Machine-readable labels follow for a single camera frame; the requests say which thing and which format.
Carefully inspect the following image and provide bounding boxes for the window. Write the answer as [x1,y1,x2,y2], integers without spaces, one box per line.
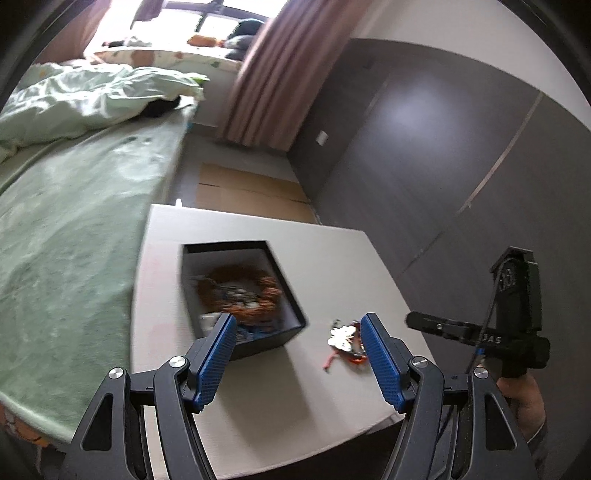
[95,0,291,48]

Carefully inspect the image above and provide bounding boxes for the flat cardboard sheets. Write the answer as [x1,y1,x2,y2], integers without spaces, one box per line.
[195,161,315,223]

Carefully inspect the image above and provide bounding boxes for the colourful patterned bed sheet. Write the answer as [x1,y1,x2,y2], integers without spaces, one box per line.
[0,401,52,449]

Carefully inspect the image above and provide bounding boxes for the red cord charm bracelet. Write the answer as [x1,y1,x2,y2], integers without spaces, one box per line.
[322,318,371,371]

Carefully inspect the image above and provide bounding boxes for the dark plush toy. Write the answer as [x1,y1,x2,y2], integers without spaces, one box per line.
[223,18,271,61]

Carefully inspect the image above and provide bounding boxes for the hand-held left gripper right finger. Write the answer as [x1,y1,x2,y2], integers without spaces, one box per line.
[360,313,541,480]

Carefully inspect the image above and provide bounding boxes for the blue bead bracelet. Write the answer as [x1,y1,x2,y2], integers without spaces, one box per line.
[235,320,280,339]

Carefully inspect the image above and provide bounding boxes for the white low table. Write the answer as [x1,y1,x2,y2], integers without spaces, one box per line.
[130,204,437,480]

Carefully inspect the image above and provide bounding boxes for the person's right hand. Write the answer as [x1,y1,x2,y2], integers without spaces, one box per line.
[501,375,546,440]

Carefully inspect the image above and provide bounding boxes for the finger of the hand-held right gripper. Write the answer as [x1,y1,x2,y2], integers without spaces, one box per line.
[405,312,482,344]

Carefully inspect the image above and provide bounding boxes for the black box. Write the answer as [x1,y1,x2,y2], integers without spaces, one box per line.
[179,240,308,361]

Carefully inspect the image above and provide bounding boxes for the patterned window seat cushion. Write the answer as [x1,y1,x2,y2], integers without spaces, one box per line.
[87,45,242,75]

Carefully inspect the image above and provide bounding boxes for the pink window curtain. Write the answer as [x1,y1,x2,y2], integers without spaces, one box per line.
[215,0,339,151]
[60,0,112,61]

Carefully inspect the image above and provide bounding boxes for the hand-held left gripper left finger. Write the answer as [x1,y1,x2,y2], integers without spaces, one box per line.
[58,313,238,480]

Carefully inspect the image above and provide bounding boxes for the light green duvet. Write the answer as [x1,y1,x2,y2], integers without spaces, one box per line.
[0,62,206,162]

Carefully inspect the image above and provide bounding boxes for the brown bead bracelet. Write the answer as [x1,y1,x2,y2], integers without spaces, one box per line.
[198,270,283,324]

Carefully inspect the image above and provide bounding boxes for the green bed blanket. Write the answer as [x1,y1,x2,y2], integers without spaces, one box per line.
[0,121,191,446]

